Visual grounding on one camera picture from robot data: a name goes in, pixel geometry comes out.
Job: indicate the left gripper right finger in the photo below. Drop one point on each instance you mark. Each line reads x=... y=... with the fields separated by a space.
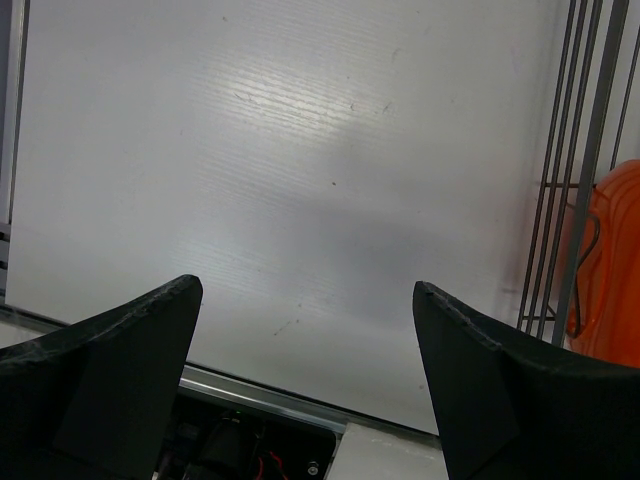
x=510 y=406

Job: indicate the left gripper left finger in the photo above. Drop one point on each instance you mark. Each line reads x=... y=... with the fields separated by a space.
x=92 y=400

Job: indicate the orange plate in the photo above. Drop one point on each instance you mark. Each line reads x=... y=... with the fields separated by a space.
x=603 y=320

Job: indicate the silver foil covered panel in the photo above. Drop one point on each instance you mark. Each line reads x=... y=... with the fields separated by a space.
x=367 y=453

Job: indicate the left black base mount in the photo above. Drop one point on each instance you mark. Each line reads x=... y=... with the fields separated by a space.
x=208 y=438

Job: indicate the metal wire dish rack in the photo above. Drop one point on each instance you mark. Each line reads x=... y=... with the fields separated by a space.
x=589 y=125

